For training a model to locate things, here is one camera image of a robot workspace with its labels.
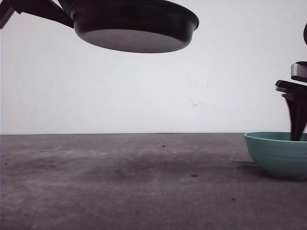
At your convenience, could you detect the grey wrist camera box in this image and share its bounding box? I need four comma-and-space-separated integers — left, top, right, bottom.
291, 61, 307, 82

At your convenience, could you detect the black frying pan teal handle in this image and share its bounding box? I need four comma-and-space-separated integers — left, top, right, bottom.
59, 0, 200, 53

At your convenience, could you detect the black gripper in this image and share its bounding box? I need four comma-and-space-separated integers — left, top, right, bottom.
0, 0, 74, 29
275, 80, 307, 140

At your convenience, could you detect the teal ceramic bowl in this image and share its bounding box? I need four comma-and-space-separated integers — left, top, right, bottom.
244, 132, 307, 179

